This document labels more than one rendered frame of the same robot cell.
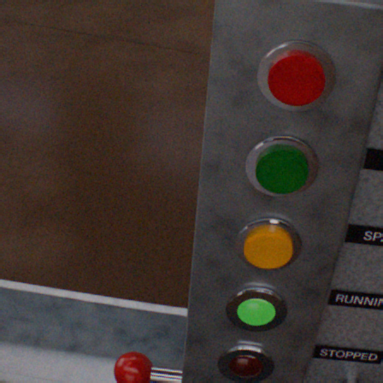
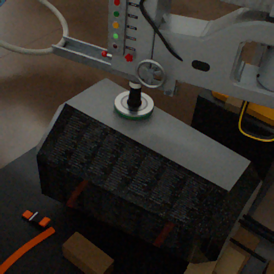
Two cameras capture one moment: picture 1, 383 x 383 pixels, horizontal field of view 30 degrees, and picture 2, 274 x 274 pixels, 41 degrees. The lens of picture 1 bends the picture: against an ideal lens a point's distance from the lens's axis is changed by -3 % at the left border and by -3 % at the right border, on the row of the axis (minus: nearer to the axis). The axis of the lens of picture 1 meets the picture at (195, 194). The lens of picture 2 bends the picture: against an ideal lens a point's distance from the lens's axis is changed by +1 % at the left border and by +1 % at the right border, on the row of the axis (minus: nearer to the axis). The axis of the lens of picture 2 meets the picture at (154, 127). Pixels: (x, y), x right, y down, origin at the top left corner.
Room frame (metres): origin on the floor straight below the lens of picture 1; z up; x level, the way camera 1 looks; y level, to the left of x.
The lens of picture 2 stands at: (-1.08, -0.57, 2.12)
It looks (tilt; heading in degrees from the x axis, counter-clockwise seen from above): 42 degrees down; 12
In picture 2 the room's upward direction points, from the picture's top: 9 degrees clockwise
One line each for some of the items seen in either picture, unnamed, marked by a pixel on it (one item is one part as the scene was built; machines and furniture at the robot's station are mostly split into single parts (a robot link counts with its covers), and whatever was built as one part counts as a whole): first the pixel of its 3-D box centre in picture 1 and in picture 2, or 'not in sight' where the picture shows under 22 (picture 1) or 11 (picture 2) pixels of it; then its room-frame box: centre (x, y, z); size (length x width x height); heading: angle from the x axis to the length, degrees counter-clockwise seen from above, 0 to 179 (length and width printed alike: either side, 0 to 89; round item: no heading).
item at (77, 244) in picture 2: not in sight; (88, 257); (-0.10, -0.08, 0.07); 0.30 x 0.12 x 0.12; 72
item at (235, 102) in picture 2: not in sight; (237, 99); (0.82, -0.65, 0.81); 0.20 x 0.10 x 0.05; 169
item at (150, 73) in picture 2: not in sight; (153, 70); (0.29, -0.23, 1.20); 0.15 x 0.10 x 0.15; 87
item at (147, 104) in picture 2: not in sight; (134, 103); (0.42, -0.12, 0.88); 0.21 x 0.21 x 0.01
